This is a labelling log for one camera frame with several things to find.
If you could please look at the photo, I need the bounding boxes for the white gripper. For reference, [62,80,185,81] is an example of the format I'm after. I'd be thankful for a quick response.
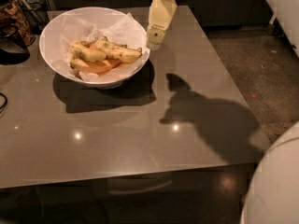
[147,0,178,50]

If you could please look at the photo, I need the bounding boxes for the spotted yellow banana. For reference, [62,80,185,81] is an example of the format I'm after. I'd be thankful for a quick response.
[95,39,142,63]
[70,41,107,62]

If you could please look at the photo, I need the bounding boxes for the white bowl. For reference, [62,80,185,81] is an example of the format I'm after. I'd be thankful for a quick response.
[38,7,151,90]

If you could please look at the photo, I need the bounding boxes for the white paper liner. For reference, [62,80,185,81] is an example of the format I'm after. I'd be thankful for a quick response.
[53,7,150,87]

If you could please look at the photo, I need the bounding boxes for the dark cabinet fronts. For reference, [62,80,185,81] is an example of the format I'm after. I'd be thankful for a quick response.
[48,0,273,27]

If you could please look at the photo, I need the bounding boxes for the patterned brown jar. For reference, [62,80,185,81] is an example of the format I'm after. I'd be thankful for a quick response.
[0,0,35,46]

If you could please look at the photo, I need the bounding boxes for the black kettle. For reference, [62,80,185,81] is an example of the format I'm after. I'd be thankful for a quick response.
[0,24,30,64]

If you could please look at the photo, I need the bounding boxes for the black wire rack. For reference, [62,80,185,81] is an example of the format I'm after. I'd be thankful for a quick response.
[20,0,50,35]

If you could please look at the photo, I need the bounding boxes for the black cable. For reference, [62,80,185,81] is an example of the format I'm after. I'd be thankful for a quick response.
[0,92,8,114]

